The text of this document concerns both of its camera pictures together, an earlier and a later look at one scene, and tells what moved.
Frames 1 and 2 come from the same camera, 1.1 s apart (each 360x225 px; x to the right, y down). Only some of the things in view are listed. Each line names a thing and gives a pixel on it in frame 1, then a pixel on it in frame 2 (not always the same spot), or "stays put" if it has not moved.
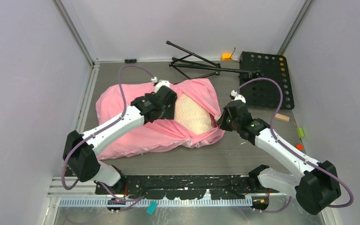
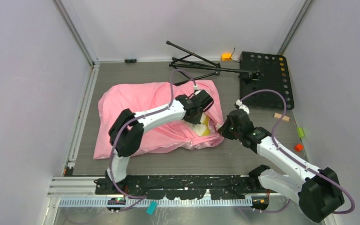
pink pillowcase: [159, 135] stays put
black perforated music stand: [252, 65] stays put
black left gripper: [169, 112] -> [195, 120]
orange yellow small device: [226, 56] stays put
